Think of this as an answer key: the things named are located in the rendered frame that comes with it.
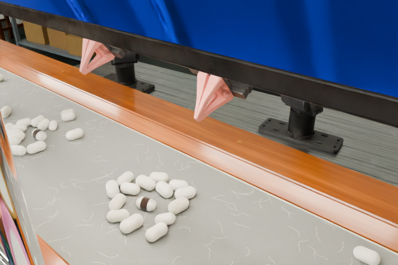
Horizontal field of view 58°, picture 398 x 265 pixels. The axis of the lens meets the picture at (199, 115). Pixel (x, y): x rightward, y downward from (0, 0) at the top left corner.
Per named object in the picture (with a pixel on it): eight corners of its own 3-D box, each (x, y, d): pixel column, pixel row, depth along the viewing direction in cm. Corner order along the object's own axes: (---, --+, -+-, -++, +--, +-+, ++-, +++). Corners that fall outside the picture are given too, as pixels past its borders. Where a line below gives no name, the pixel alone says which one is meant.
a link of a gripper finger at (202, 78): (211, 119, 55) (238, 69, 57) (176, 106, 59) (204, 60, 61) (227, 136, 60) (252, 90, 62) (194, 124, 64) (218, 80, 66)
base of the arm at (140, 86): (139, 71, 109) (154, 64, 114) (95, 59, 118) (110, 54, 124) (141, 94, 112) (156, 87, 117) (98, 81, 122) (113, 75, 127)
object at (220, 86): (199, 115, 56) (226, 66, 58) (166, 103, 60) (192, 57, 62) (215, 132, 61) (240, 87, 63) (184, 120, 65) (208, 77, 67)
